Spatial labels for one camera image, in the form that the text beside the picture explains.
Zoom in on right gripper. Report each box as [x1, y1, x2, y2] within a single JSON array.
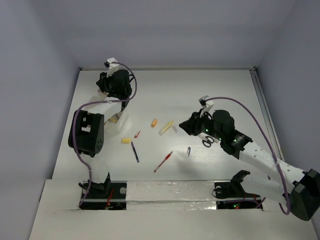
[[178, 108, 224, 141]]

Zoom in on black handled scissors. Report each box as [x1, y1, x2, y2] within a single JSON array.
[[198, 134, 215, 148]]

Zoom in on beige masking tape roll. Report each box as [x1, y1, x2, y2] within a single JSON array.
[[109, 117, 119, 124]]

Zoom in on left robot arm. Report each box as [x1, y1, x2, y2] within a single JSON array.
[[68, 69, 135, 182]]

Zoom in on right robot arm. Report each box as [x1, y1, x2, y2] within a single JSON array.
[[179, 110, 320, 221]]

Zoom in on clear highlighter cap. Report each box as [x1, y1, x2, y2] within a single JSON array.
[[172, 125, 178, 133]]

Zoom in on cream divided pen holder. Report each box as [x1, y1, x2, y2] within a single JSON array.
[[90, 89, 109, 102]]

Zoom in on yellow highlighter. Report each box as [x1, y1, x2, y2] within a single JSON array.
[[158, 121, 174, 136]]

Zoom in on orange marker cap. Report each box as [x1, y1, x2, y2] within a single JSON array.
[[151, 119, 158, 128]]

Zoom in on red gel pen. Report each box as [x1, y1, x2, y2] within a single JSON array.
[[153, 151, 173, 173]]

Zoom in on white perforated storage basket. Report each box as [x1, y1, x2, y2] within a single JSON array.
[[103, 103, 129, 136]]

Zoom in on yellow eraser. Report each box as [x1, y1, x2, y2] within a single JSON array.
[[121, 138, 131, 144]]

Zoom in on purple gel pen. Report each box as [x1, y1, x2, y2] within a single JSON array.
[[130, 141, 140, 163]]

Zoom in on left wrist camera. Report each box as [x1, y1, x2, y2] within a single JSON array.
[[104, 57, 120, 77]]

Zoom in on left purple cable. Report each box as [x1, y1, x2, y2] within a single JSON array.
[[71, 61, 138, 207]]

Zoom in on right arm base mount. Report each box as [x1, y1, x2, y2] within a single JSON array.
[[211, 170, 263, 210]]

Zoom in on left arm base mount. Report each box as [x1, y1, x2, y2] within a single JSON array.
[[78, 173, 127, 211]]

